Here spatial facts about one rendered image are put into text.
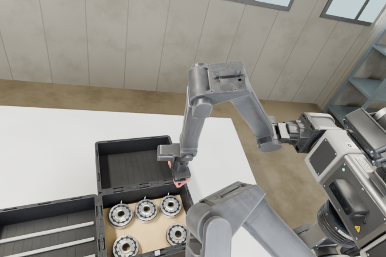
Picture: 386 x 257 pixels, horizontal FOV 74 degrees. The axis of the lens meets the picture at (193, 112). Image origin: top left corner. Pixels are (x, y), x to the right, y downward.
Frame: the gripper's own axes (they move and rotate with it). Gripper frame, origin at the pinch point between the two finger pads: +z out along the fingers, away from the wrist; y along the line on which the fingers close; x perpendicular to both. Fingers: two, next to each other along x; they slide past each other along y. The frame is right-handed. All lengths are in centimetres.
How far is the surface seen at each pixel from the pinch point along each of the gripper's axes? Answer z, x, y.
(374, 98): 48, 276, -94
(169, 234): 20.3, -3.9, 13.6
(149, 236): 23.0, -11.7, 11.4
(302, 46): 24, 214, -174
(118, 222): 19.8, -24.1, 3.6
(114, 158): 22.9, -22.4, -33.6
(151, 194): 19.1, -7.9, -6.3
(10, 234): 22, -64, -1
